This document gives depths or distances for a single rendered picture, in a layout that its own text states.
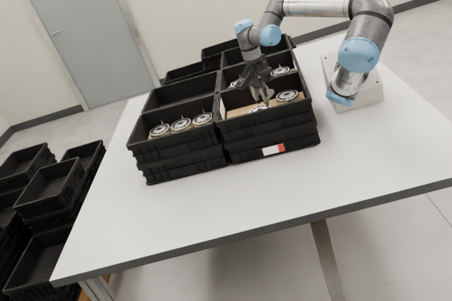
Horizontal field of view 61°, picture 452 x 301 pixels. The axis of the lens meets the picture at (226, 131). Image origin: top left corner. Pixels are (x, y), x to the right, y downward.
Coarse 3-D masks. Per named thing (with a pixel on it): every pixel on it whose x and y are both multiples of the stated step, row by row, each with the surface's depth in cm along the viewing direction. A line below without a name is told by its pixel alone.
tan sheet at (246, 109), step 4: (300, 92) 178; (300, 96) 175; (272, 100) 180; (256, 104) 181; (260, 104) 180; (264, 104) 179; (272, 104) 176; (276, 104) 175; (240, 108) 183; (244, 108) 181; (248, 108) 180; (228, 112) 183; (232, 112) 182; (236, 112) 180; (240, 112) 179; (244, 112) 178; (248, 112) 177; (228, 116) 179; (232, 116) 178
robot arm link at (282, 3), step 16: (272, 0) 141; (288, 0) 137; (304, 0) 132; (320, 0) 127; (336, 0) 123; (352, 0) 118; (368, 0) 114; (384, 0) 113; (288, 16) 141; (304, 16) 135; (320, 16) 130; (336, 16) 126; (352, 16) 120
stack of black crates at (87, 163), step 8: (88, 144) 290; (96, 144) 290; (72, 152) 293; (80, 152) 293; (88, 152) 293; (96, 152) 273; (104, 152) 287; (64, 160) 282; (88, 160) 290; (96, 160) 272; (88, 168) 256; (96, 168) 269
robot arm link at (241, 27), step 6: (240, 24) 145; (246, 24) 145; (252, 24) 146; (240, 30) 146; (246, 30) 145; (240, 36) 147; (246, 36) 145; (240, 42) 149; (246, 42) 147; (240, 48) 152; (246, 48) 149; (252, 48) 149
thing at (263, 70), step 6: (264, 54) 156; (258, 60) 152; (264, 60) 156; (258, 66) 156; (264, 66) 157; (258, 72) 156; (264, 72) 156; (252, 78) 157; (258, 78) 154; (264, 78) 158; (270, 78) 158; (252, 84) 159; (258, 84) 156
